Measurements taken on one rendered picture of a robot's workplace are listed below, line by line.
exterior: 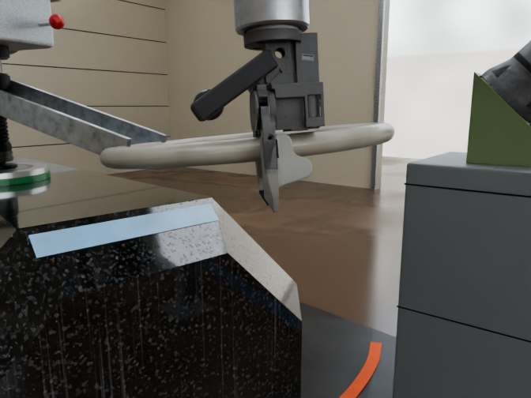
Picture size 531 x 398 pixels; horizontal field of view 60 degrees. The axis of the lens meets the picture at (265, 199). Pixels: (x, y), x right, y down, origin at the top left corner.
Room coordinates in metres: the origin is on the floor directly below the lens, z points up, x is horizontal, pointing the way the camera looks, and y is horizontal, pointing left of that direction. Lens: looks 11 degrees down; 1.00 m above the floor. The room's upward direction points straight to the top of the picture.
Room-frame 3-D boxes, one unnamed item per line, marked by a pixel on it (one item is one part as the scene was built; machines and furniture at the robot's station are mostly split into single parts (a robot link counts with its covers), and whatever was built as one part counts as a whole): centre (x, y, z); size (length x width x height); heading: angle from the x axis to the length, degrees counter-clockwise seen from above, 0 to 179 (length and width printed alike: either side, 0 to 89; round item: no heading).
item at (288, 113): (0.58, -0.02, 1.03); 0.09 x 0.08 x 0.12; 98
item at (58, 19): (1.08, 0.48, 1.18); 0.08 x 0.03 x 0.03; 66
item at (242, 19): (0.59, -0.01, 1.11); 0.10 x 0.09 x 0.05; 8
